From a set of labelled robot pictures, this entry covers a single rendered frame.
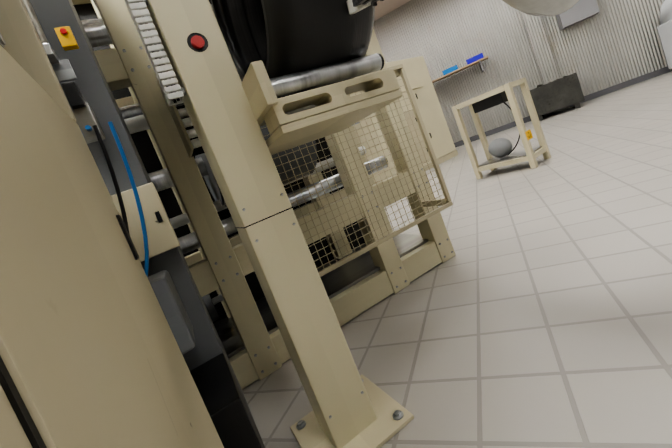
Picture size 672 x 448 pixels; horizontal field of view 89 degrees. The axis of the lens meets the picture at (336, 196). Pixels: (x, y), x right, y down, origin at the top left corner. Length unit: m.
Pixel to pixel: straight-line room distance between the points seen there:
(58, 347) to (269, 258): 0.66
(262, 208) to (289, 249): 0.12
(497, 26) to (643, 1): 2.55
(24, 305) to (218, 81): 0.74
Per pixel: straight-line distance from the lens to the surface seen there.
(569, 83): 8.15
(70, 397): 0.22
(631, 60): 9.42
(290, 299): 0.88
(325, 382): 0.97
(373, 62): 0.97
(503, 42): 9.07
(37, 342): 0.21
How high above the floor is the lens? 0.68
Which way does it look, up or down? 5 degrees down
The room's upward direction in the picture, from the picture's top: 21 degrees counter-clockwise
